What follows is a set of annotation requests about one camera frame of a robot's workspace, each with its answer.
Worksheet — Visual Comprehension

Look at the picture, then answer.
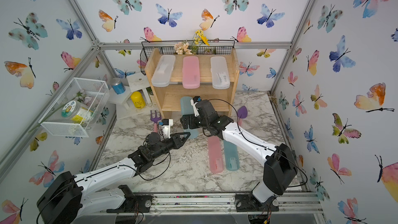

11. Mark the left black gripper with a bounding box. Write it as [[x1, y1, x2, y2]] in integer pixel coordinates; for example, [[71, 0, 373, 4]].
[[149, 132, 190, 162]]

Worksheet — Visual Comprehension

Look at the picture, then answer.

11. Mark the teal pencil case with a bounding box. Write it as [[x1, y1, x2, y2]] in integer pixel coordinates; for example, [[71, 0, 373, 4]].
[[180, 96, 199, 139], [223, 140, 239, 171]]

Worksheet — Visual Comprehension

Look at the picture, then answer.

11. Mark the pink pencil case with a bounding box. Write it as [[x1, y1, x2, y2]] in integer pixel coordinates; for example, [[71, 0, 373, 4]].
[[207, 136, 224, 174], [182, 56, 201, 89]]

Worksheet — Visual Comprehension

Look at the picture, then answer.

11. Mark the pink pencil case top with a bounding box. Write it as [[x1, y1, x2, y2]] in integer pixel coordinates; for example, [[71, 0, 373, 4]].
[[182, 56, 201, 89]]

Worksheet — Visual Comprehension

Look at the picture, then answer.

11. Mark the clear pencil case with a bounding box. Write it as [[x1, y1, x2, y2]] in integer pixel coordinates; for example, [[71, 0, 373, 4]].
[[151, 55, 176, 88], [210, 56, 231, 90]]

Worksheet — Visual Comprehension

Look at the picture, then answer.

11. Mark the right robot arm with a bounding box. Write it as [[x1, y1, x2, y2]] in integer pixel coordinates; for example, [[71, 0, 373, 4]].
[[180, 96, 300, 212]]

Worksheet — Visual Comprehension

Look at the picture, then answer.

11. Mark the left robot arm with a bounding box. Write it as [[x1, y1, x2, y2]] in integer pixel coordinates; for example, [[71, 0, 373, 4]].
[[37, 132, 190, 224]]

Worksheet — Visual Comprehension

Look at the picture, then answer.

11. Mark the wooden two-tier shelf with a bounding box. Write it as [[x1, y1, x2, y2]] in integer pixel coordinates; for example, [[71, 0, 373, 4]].
[[150, 48, 239, 118]]

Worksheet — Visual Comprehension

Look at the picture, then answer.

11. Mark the purple pink toy rake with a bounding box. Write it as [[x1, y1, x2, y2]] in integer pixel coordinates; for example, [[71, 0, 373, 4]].
[[150, 110, 162, 133]]

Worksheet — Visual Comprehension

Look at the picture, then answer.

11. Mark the purple pink toy shovel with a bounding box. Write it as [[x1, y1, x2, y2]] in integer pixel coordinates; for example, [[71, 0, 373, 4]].
[[237, 106, 248, 119]]

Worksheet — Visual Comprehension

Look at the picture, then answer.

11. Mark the yellow bottle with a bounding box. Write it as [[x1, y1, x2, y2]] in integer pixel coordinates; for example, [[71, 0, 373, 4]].
[[130, 91, 146, 109]]

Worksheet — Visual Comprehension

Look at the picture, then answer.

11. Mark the white small step stool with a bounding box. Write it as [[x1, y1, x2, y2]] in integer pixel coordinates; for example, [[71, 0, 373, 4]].
[[108, 73, 152, 120]]

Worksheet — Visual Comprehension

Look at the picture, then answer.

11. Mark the artificial flowers bunch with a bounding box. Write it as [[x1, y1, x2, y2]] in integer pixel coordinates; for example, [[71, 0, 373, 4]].
[[174, 29, 210, 55]]

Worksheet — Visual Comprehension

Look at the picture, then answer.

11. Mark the blue metallic can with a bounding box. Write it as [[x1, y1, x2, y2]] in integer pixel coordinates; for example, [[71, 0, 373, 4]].
[[110, 78, 125, 94]]

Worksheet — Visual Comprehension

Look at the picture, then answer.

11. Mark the round green lid jar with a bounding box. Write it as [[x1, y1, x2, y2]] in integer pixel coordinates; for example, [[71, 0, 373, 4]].
[[61, 100, 93, 123]]

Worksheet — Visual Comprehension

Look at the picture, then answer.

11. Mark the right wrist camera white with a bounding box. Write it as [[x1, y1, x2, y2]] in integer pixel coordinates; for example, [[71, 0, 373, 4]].
[[190, 96, 202, 117]]

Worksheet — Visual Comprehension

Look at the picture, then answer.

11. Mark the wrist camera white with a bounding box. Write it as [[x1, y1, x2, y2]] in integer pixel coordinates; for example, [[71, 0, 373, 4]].
[[190, 96, 202, 117], [158, 119, 174, 139]]

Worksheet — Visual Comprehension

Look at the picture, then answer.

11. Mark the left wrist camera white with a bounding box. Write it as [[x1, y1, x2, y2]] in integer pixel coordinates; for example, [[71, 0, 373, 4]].
[[158, 119, 174, 139]]

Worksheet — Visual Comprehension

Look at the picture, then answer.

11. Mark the black wire basket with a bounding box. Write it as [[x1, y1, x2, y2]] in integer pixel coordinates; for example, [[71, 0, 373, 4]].
[[140, 38, 236, 75]]

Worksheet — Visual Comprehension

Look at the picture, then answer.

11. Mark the white wire mesh basket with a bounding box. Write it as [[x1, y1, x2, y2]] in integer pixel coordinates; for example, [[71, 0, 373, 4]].
[[39, 77, 109, 138]]

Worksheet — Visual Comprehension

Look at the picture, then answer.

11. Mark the aluminium front rail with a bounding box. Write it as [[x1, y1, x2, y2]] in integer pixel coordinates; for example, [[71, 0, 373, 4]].
[[58, 192, 327, 224]]

